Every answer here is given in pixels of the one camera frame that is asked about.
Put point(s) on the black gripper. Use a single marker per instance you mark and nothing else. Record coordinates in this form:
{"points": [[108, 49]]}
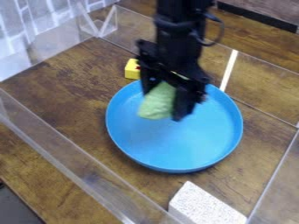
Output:
{"points": [[170, 58]]}

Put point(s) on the green bumpy gourd toy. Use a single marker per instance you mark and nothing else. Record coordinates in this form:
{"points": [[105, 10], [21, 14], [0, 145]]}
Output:
{"points": [[158, 103]]}

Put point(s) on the blue round tray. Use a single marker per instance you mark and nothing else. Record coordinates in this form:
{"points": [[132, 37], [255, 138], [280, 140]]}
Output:
{"points": [[168, 146]]}

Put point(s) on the yellow rectangular block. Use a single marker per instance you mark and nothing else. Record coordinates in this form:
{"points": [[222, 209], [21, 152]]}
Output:
{"points": [[132, 69]]}

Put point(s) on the white sheer curtain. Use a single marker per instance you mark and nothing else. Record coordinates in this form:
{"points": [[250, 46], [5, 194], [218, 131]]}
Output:
{"points": [[37, 29]]}

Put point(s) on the white speckled foam block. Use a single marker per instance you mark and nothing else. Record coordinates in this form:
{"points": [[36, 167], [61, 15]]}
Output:
{"points": [[194, 206]]}

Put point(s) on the clear acrylic enclosure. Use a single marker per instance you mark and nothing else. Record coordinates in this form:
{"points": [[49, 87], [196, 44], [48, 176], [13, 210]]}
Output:
{"points": [[64, 167]]}

